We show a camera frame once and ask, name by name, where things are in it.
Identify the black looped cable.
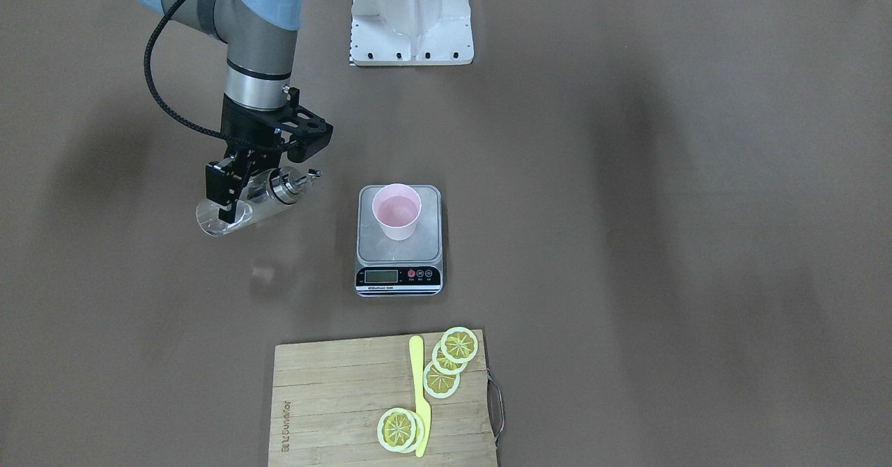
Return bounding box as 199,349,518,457
144,0,238,141

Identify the clear glass sauce bottle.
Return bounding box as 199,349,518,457
195,166,322,236

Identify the pink plastic cup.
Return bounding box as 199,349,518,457
371,183,422,241

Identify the lemon slice near handle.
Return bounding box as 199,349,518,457
376,407,427,454

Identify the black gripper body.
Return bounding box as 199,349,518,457
221,95,286,175

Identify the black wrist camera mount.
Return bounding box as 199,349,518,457
276,86,334,163

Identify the white pedestal column base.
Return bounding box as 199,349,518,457
348,0,475,67

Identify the wooden cutting board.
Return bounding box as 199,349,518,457
268,335,499,466

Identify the yellow plastic knife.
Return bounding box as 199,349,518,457
408,335,432,458

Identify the lemon slice on board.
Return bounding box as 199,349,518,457
440,326,480,363

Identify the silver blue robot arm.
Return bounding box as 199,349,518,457
138,0,332,236

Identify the silver digital kitchen scale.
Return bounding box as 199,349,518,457
354,185,444,298

